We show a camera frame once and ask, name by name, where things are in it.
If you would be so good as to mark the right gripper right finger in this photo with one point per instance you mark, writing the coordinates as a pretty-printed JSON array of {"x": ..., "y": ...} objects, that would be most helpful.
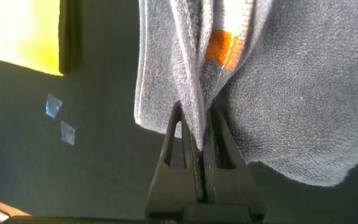
[{"x": 228, "y": 189}]

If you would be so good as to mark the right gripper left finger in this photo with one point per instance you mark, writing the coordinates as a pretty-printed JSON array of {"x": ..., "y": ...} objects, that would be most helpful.
[{"x": 172, "y": 180}]

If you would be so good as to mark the grey towel with orange stripes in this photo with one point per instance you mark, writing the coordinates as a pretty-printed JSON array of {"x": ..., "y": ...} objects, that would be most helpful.
[{"x": 291, "y": 109}]

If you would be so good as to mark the yellow microfibre towel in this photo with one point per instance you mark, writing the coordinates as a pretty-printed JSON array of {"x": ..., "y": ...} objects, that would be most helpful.
[{"x": 14, "y": 34}]

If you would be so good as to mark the clear tape piece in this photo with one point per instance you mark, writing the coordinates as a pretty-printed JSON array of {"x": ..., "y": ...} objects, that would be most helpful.
[
  {"x": 68, "y": 132},
  {"x": 53, "y": 105}
]

